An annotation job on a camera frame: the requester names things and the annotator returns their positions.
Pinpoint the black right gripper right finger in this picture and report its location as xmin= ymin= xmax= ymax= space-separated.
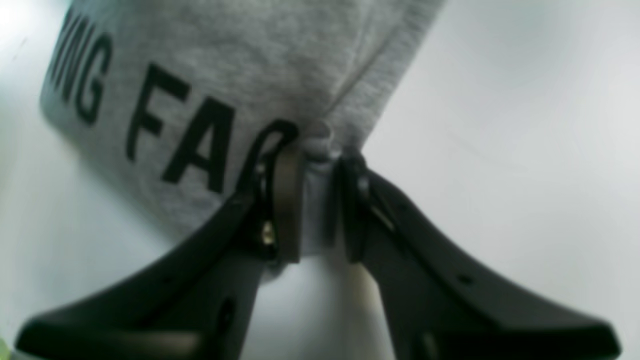
xmin=339 ymin=150 xmax=622 ymax=360

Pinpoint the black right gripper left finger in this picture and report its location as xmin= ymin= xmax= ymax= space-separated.
xmin=15 ymin=141 xmax=304 ymax=360

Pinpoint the grey T-shirt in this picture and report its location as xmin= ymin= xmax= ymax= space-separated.
xmin=39 ymin=0 xmax=444 ymax=256

